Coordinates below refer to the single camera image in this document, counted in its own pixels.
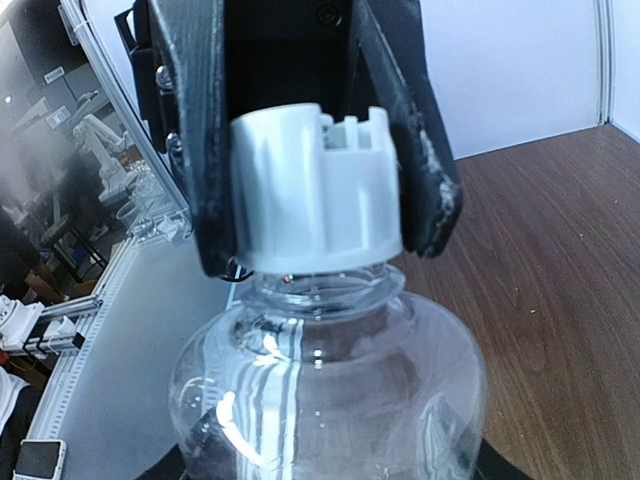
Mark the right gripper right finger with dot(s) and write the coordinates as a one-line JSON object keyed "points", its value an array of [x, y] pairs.
{"points": [[391, 41]]}

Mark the white bottle cap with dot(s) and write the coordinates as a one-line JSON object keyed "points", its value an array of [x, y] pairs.
{"points": [[313, 195]]}

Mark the large clear plastic bottle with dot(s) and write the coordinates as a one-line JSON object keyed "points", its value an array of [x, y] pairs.
{"points": [[330, 376]]}

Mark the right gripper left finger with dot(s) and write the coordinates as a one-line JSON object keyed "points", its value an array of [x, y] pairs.
{"points": [[191, 38]]}

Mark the right rear frame post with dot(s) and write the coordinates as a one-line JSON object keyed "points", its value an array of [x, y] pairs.
{"points": [[605, 46]]}

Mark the white smartphone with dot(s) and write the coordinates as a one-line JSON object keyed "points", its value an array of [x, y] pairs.
{"points": [[40, 459]]}

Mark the aluminium front frame rail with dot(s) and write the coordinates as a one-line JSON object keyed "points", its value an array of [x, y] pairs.
{"points": [[108, 396]]}

